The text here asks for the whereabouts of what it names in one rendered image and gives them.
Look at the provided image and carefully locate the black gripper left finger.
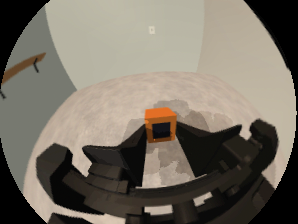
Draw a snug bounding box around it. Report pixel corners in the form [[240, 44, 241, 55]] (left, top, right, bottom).
[[82, 124, 148, 186]]

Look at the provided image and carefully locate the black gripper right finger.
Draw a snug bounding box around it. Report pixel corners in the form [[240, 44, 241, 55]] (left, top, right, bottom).
[[176, 121, 242, 179]]

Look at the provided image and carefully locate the orange block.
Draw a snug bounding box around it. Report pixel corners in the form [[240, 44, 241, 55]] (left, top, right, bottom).
[[145, 107, 177, 143]]

